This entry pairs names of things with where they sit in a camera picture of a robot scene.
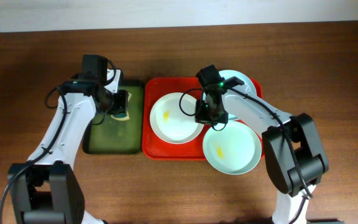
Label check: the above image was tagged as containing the green and yellow sponge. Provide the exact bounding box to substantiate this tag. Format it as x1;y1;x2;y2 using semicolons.
111;93;131;121

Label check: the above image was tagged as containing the light blue plate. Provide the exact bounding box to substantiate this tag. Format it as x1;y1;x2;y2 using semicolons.
219;70;257;95

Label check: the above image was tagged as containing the white plate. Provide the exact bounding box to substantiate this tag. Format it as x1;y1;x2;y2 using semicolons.
149;92;204;144

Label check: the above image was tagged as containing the pale green plate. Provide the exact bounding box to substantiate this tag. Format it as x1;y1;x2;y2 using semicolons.
203;121;262;175

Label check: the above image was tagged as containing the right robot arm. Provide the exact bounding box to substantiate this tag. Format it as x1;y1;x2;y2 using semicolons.
195;65;329;223

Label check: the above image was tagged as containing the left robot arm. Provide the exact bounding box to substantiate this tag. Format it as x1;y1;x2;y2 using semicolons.
0;55;129;223

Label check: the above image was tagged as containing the dark green tray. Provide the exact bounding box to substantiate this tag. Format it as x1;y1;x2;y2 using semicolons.
82;80;145;154

